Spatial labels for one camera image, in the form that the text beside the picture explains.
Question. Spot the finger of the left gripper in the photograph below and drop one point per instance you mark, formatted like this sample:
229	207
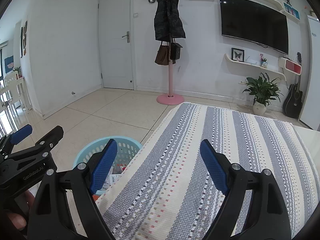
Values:
48	142
21	134

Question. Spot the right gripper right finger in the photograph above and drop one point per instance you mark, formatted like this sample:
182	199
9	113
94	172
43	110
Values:
267	216

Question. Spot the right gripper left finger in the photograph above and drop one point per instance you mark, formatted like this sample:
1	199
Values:
51	218

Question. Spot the person's left hand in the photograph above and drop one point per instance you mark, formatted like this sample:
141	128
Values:
18	220

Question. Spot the light blue laundry basket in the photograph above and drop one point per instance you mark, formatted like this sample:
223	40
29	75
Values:
127	149

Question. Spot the striped woven table cloth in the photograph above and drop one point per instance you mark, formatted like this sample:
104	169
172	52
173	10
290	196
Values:
179	181

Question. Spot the white refrigerator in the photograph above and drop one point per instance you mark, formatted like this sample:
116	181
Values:
310	111

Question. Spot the black guitar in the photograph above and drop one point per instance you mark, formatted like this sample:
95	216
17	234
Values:
292	105

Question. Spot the green potted plant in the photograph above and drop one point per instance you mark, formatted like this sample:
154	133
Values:
264	90

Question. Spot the pink coat rack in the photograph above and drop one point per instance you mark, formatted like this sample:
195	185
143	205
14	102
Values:
170	98

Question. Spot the white door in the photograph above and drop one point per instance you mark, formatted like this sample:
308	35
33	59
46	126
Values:
115	44

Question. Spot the brown handbag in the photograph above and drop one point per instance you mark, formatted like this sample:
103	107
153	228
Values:
162	57

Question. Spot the black handbag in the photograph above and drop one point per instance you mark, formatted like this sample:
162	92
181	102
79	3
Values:
175	50

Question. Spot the framed butterfly picture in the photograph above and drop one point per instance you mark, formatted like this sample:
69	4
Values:
237	54

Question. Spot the black coat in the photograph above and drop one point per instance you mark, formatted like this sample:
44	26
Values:
167	22

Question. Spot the white wall shelf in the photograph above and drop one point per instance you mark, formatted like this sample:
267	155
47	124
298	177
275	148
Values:
282	75

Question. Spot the red white wall cabinet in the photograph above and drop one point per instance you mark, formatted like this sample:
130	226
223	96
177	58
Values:
290	66

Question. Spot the black wall television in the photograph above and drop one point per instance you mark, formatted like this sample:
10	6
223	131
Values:
254	22

